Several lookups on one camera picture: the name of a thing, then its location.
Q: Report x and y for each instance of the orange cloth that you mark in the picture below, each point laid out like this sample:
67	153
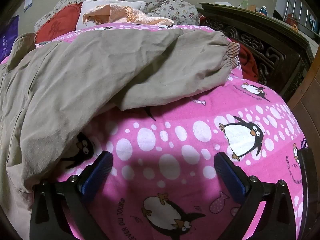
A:
120	12

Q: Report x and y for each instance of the red heart-shaped pillow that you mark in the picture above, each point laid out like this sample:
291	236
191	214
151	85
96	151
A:
57	25

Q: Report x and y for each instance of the paper on wall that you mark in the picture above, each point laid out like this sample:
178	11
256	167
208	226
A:
28	1

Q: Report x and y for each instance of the beige sweater with stripes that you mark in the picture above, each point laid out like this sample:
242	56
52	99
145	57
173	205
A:
87	75

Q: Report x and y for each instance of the white pillow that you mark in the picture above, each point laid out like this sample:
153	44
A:
92	7

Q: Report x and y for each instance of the pink penguin print blanket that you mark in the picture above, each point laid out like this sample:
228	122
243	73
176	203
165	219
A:
175	135

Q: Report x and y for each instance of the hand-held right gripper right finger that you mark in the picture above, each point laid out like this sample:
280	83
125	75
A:
228	176

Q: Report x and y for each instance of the blue bottle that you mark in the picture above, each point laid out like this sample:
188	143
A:
262	10

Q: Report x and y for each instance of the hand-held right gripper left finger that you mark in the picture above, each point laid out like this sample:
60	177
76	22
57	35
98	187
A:
98	175

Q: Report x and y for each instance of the purple tote bag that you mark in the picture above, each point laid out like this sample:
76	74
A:
8	37

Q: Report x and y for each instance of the red cloth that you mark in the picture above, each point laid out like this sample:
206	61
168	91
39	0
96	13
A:
247	62

